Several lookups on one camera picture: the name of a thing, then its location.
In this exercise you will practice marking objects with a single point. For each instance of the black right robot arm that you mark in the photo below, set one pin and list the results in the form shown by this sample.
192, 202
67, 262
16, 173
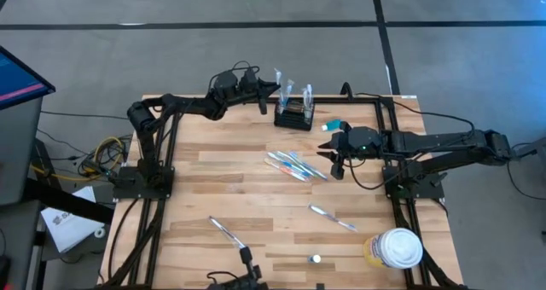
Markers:
426, 140

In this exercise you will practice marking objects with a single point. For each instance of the white tape roll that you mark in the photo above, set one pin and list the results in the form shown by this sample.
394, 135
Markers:
96, 231

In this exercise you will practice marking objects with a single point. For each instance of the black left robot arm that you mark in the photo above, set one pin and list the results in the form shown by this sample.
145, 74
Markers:
147, 153

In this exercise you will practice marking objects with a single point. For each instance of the small white blue cap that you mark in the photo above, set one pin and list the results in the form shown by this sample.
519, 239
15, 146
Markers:
315, 259

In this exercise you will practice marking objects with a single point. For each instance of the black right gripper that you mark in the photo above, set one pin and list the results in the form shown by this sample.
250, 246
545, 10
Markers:
339, 170

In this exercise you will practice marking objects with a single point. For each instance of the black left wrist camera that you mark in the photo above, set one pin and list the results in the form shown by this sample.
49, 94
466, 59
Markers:
249, 79

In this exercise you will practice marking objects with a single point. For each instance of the grey stand leg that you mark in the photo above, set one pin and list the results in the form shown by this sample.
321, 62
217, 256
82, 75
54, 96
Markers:
533, 148

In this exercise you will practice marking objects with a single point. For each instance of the blue screen monitor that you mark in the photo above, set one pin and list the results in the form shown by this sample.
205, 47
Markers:
17, 81

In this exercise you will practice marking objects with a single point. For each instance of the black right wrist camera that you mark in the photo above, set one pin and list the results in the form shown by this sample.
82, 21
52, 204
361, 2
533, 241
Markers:
364, 140

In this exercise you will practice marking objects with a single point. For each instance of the small black rail bracket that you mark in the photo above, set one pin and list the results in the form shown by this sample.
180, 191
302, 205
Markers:
319, 287

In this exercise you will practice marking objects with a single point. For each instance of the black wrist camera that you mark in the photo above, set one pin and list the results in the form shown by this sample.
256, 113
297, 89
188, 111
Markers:
364, 140
249, 79

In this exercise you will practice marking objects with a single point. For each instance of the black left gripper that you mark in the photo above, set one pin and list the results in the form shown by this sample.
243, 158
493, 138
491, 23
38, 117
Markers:
247, 96

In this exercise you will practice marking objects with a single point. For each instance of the blue toothpaste tube white cap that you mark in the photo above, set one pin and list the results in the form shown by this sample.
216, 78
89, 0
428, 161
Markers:
335, 125

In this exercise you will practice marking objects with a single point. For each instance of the grey equipment cabinet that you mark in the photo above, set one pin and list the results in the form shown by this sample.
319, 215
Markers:
19, 153

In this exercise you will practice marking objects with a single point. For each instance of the white paper booklet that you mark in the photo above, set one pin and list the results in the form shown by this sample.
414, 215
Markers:
70, 226

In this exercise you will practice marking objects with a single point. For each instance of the white lidded wipes canister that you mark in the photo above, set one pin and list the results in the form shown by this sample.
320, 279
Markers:
399, 247

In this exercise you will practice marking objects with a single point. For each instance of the black cart beam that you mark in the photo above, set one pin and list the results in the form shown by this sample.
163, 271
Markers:
64, 199

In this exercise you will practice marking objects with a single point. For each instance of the orange toothbrush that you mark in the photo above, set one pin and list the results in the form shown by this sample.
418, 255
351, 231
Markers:
286, 170

